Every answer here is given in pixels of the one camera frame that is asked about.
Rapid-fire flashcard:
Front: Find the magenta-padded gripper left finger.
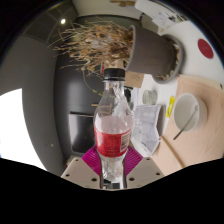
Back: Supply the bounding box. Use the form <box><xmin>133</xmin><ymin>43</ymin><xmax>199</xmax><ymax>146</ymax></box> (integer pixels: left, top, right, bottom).
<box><xmin>60</xmin><ymin>144</ymin><xmax>103</xmax><ymax>190</ymax></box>

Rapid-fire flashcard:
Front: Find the printed newspaper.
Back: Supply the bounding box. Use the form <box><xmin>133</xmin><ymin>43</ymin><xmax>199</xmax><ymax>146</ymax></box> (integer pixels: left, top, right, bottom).
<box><xmin>131</xmin><ymin>104</ymin><xmax>165</xmax><ymax>158</ymax></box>

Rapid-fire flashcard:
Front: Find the grey plant saucer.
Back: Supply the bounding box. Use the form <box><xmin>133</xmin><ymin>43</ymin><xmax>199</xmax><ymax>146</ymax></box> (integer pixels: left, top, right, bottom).
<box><xmin>151</xmin><ymin>33</ymin><xmax>185</xmax><ymax>84</ymax></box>

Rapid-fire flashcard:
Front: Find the long white ceiling light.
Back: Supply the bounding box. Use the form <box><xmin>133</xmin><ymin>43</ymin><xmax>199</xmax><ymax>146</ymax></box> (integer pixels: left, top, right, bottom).
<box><xmin>0</xmin><ymin>88</ymin><xmax>47</xmax><ymax>171</ymax></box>

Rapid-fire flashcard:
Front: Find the flat round red coaster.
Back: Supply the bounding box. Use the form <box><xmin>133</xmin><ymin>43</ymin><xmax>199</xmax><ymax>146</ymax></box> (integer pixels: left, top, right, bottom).
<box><xmin>197</xmin><ymin>38</ymin><xmax>215</xmax><ymax>60</ymax></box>

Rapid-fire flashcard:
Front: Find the dried plant in grey pot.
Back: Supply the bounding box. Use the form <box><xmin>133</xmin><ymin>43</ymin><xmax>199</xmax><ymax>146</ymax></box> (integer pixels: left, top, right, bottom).
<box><xmin>49</xmin><ymin>19</ymin><xmax>178</xmax><ymax>84</ymax></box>

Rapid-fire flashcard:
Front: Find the white cup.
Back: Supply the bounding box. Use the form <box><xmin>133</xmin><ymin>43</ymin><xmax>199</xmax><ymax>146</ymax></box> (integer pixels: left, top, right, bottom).
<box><xmin>173</xmin><ymin>93</ymin><xmax>208</xmax><ymax>132</ymax></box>

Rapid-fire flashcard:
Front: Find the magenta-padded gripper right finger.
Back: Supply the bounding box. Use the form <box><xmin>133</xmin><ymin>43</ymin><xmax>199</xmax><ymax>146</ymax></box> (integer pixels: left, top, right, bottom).
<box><xmin>123</xmin><ymin>145</ymin><xmax>165</xmax><ymax>190</ymax></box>

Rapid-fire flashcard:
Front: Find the clear bottle with red label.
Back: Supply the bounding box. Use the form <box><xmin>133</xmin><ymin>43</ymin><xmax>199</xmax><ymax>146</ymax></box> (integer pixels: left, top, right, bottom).
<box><xmin>93</xmin><ymin>67</ymin><xmax>134</xmax><ymax>184</ymax></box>

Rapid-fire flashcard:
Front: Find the black wall screen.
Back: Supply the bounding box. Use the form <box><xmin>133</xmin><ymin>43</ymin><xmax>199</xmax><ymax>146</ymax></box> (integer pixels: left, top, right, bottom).
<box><xmin>68</xmin><ymin>112</ymin><xmax>96</xmax><ymax>154</ymax></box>

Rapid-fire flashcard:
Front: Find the small round glass jar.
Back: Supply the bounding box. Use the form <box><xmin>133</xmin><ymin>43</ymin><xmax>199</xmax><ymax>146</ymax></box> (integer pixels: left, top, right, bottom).
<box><xmin>142</xmin><ymin>89</ymin><xmax>158</xmax><ymax>106</ymax></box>

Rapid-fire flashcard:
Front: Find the small yellow packet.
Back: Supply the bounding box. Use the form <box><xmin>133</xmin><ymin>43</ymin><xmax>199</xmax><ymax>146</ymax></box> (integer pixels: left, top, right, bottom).
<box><xmin>165</xmin><ymin>95</ymin><xmax>176</xmax><ymax>118</ymax></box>

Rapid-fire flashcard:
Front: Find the thin stirring stick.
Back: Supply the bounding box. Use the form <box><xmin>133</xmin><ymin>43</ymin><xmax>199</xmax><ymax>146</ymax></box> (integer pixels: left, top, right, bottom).
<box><xmin>172</xmin><ymin>104</ymin><xmax>200</xmax><ymax>141</ymax></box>

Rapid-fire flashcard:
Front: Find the plywood panel with edge strip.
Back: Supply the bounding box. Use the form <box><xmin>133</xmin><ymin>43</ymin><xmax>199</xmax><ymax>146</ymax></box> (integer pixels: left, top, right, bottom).
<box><xmin>161</xmin><ymin>74</ymin><xmax>224</xmax><ymax>168</ymax></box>
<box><xmin>151</xmin><ymin>135</ymin><xmax>185</xmax><ymax>176</ymax></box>

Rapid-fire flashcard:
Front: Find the brown cardboard box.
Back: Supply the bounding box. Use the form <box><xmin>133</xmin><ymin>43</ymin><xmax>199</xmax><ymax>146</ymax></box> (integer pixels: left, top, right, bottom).
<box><xmin>123</xmin><ymin>69</ymin><xmax>145</xmax><ymax>89</ymax></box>

